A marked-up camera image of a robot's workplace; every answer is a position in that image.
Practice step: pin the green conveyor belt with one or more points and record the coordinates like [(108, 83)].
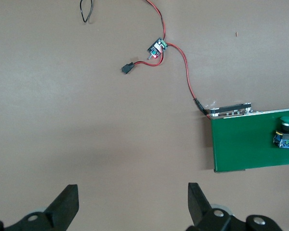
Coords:
[(243, 144)]

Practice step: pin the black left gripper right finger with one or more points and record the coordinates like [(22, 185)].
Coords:
[(219, 216)]

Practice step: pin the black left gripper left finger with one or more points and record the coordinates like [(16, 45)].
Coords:
[(38, 216)]

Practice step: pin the small motor controller board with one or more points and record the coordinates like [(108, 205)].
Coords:
[(157, 48)]

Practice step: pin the green mushroom push button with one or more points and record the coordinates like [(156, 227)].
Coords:
[(285, 139)]

